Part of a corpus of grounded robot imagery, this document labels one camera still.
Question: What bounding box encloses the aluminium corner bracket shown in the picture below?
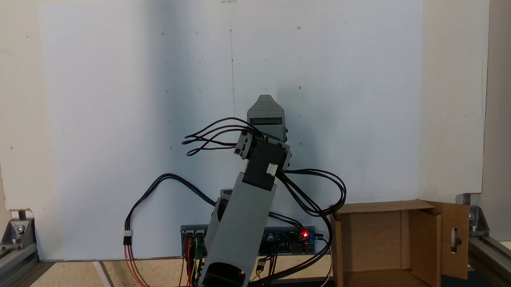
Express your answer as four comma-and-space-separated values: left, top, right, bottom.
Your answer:
455, 192, 490, 239
0, 208, 37, 251

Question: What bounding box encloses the orange red wire bundle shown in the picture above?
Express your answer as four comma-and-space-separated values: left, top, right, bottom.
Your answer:
123, 239, 194, 287

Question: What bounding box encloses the long black looped arm cable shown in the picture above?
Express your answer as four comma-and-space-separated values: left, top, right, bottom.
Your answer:
257, 167, 352, 287

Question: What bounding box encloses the green jumper wire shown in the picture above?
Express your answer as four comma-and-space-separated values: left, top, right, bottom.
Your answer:
192, 238, 208, 287

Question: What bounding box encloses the circuit board with jumper pins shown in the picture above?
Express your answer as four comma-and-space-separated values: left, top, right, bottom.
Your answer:
180, 224, 214, 260

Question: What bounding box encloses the blue circuit board red LED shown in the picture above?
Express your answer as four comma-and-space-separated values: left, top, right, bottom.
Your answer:
259, 225, 318, 257

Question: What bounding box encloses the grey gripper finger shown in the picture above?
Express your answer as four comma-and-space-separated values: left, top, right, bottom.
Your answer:
246, 94, 286, 119

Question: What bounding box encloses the black cable with white connector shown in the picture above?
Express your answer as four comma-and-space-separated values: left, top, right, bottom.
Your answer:
120, 171, 221, 246

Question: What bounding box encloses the thin white cable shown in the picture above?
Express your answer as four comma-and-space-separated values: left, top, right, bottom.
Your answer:
266, 235, 334, 287

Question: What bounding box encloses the large white paper sheet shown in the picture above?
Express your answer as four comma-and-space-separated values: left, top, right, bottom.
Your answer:
37, 0, 434, 262

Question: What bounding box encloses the brown cardboard box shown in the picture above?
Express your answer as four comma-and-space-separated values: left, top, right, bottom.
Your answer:
329, 197, 474, 287

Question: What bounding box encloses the horizontal aluminium frame profile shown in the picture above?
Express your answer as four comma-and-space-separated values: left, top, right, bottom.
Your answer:
466, 216, 511, 287
0, 243, 41, 287

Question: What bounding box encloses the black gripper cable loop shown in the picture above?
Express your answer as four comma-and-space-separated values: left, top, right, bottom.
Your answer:
180, 115, 263, 157

